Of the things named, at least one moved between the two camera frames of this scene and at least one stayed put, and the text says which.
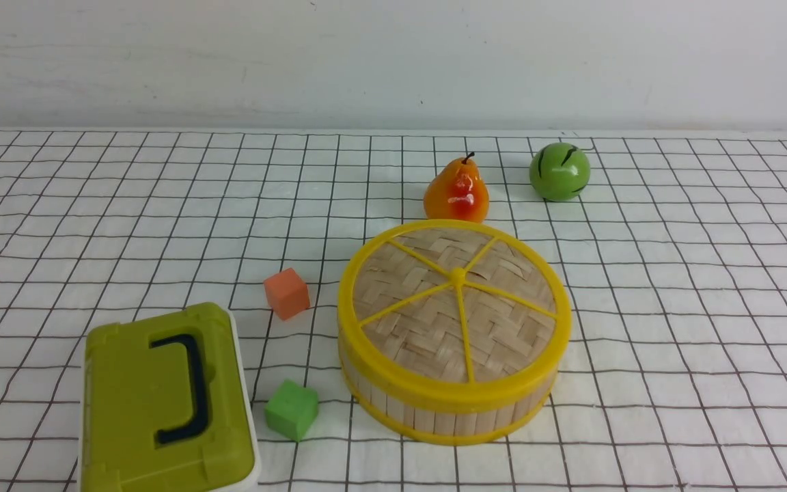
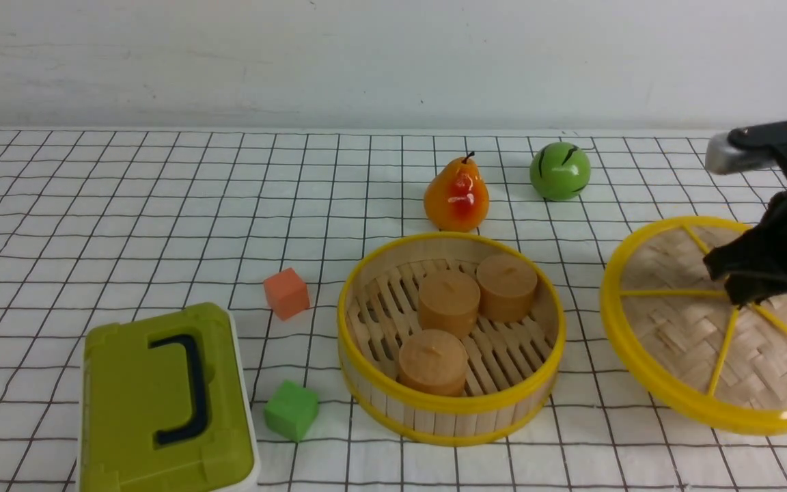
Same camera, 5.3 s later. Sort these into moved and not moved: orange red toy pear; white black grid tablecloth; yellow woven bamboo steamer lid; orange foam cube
Moved: yellow woven bamboo steamer lid
Not moved: orange foam cube; orange red toy pear; white black grid tablecloth
